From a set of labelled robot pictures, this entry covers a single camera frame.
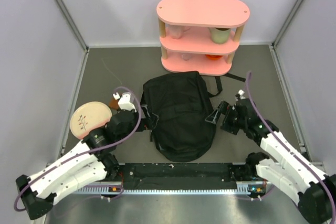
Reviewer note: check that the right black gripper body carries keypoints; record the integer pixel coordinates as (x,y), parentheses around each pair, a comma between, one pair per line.
(231,121)

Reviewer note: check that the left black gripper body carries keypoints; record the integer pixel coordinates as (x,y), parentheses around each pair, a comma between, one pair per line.
(142,126)

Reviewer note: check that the black student backpack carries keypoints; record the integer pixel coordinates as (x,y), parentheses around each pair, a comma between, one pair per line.
(182,102)

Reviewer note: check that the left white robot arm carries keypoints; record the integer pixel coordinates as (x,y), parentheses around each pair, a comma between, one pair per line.
(99,132)

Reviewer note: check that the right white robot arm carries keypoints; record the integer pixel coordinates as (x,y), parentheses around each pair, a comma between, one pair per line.
(310,189)

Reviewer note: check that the brown leather wallet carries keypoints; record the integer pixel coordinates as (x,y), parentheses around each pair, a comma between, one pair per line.
(113,104)

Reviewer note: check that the cream floral plate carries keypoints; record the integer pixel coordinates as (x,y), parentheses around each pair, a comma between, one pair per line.
(88,117)

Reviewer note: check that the orange bowl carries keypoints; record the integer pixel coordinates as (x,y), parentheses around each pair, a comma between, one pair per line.
(214,57)

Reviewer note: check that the clear glass cup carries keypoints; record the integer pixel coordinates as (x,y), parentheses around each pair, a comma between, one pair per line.
(186,56)

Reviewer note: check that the green mug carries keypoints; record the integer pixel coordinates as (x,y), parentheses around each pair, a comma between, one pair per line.
(219,35)

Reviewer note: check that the pink three-tier shelf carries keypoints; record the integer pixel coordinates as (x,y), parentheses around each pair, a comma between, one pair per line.
(200,15)

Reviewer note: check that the pink mug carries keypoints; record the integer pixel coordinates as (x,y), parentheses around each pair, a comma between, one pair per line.
(176,31)

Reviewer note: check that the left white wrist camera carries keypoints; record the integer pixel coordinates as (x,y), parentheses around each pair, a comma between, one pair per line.
(124,101)

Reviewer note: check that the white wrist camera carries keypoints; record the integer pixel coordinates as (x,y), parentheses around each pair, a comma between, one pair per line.
(124,101)
(240,95)

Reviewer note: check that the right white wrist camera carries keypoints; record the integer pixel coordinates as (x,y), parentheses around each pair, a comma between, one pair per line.
(240,95)

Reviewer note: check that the grey cable duct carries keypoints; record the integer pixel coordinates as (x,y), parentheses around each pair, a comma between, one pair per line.
(231,188)

